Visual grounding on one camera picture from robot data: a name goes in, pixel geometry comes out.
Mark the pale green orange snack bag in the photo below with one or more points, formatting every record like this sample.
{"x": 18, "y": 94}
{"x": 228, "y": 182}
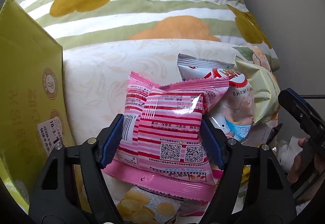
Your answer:
{"x": 265, "y": 90}

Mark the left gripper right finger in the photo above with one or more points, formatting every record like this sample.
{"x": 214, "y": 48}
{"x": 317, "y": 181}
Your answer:
{"x": 268, "y": 196}

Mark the pink striped snack bag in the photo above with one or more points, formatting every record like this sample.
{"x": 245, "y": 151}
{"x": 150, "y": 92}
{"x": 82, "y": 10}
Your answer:
{"x": 161, "y": 126}

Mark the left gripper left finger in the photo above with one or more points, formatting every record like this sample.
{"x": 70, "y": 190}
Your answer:
{"x": 71, "y": 187}

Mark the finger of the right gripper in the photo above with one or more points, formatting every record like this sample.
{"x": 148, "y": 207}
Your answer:
{"x": 307, "y": 117}

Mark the green cardboard box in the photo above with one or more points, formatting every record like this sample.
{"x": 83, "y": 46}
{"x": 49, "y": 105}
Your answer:
{"x": 33, "y": 113}

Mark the potato chips snack bag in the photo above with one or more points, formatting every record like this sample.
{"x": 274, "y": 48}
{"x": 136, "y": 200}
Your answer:
{"x": 142, "y": 206}

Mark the shrimp flakes snack bag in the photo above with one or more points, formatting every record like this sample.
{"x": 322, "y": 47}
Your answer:
{"x": 235, "y": 111}

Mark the floral striped quilt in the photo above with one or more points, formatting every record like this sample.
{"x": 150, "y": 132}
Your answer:
{"x": 76, "y": 23}

